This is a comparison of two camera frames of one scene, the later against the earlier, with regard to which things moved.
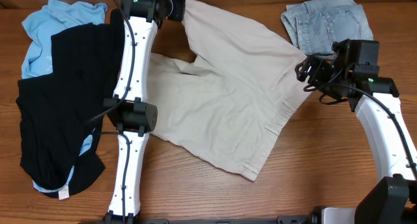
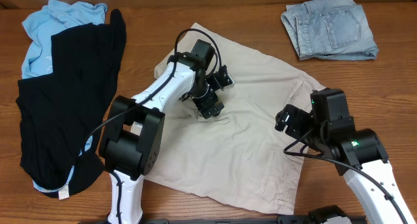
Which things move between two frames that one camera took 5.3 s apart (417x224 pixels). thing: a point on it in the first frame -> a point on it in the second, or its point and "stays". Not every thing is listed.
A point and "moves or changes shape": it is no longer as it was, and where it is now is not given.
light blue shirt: x=37 y=30 stays
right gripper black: x=320 y=69 -> x=301 y=117
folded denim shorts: x=315 y=26 stays
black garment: x=62 y=116 stays
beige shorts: x=233 y=105 moves or changes shape
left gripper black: x=178 y=8 -> x=212 y=109
